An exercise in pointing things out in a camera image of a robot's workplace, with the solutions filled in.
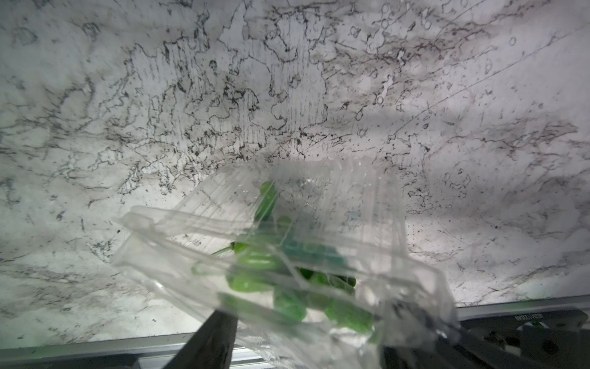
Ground front aluminium rail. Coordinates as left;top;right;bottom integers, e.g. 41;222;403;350
1;295;589;368

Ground green peppers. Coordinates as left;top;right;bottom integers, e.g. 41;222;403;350
213;181;374;335

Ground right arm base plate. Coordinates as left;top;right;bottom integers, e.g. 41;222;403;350
461;308;589;368

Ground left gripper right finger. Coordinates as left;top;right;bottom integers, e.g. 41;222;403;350
380;326;512;368

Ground clear container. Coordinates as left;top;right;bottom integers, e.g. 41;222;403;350
112;158;458;368

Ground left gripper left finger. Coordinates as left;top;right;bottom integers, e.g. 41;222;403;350
164;310;238;369

